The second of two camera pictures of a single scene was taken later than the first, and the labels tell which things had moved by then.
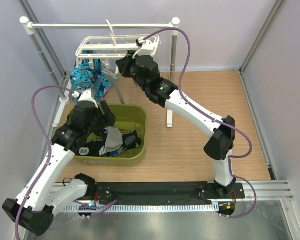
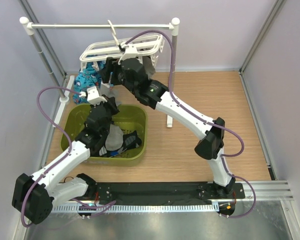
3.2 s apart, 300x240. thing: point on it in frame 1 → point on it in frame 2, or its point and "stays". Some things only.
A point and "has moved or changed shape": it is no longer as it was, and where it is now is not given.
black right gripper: (124, 64) → (105, 72)
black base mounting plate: (161, 193) stays
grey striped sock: (112, 73) has moved or changed shape
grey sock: (114, 139) stays
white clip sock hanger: (108, 49) has moved or changed shape
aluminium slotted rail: (144, 208) stays
